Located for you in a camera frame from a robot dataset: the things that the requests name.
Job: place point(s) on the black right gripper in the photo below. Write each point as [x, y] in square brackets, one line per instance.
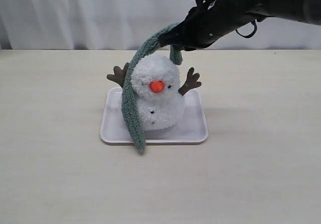
[224, 17]

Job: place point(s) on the green fleece scarf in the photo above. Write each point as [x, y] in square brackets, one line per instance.
[128, 104]

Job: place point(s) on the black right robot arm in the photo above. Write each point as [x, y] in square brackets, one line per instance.
[305, 11]

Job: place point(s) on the white plush snowman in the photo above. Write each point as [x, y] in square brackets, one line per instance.
[160, 96]

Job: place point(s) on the white rectangular plastic tray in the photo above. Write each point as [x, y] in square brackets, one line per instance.
[192, 129]

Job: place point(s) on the white background curtain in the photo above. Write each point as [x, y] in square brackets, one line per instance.
[126, 24]

